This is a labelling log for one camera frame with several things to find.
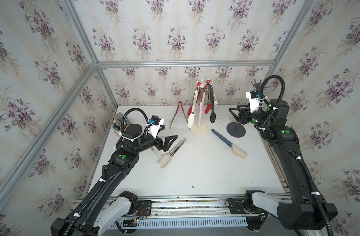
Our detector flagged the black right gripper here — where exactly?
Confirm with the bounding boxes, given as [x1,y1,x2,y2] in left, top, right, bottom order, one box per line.
[231,102,275,130]

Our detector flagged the dark grey utensil rack stand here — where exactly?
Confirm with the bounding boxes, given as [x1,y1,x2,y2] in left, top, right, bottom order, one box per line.
[226,80,268,138]

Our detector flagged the black silicone tip tongs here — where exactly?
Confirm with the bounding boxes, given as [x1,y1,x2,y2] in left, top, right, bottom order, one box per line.
[209,84,216,124]

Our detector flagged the steel tongs white ring large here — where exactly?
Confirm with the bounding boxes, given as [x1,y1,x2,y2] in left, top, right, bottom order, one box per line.
[187,86,201,129]

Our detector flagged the red silicone tip tongs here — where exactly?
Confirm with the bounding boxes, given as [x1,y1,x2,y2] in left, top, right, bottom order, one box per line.
[197,80,212,114]

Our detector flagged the pink cat paw tongs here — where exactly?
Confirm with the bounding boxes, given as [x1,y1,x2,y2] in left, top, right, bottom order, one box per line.
[199,94,205,117]

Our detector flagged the steel tongs red handle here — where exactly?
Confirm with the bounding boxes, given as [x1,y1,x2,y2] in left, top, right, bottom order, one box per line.
[169,101,189,129]
[187,82,204,117]

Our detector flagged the small white steel tongs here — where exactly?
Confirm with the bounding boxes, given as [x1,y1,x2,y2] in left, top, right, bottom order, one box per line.
[213,90,218,106]

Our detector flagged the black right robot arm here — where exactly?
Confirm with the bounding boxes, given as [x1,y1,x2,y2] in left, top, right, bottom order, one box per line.
[226,75,337,236]

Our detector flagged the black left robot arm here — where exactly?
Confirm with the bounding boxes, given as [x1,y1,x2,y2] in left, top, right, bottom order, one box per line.
[50,108,177,236]

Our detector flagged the steel tongs white tips open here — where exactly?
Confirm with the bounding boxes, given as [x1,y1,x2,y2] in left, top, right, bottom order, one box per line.
[150,147,162,158]

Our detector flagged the steel tongs cream silicone tips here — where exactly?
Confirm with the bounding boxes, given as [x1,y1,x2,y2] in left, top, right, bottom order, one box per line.
[158,138,187,169]

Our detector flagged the cream utensil rack stand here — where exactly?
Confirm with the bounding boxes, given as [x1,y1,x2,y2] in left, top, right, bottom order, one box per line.
[189,79,210,136]

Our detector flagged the pink pen holder bucket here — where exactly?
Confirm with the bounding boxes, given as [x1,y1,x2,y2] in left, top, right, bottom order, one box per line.
[111,117,123,137]

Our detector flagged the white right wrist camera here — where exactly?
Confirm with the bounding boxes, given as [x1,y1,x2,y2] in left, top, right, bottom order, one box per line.
[246,90,267,113]

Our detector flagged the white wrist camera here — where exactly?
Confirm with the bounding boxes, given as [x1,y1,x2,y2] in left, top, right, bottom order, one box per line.
[246,90,267,113]
[147,115,165,139]

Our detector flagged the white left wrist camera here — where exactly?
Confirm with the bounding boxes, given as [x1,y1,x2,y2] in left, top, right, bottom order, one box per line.
[147,115,165,139]

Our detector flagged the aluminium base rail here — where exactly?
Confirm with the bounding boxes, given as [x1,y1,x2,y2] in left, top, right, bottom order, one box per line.
[65,191,271,236]

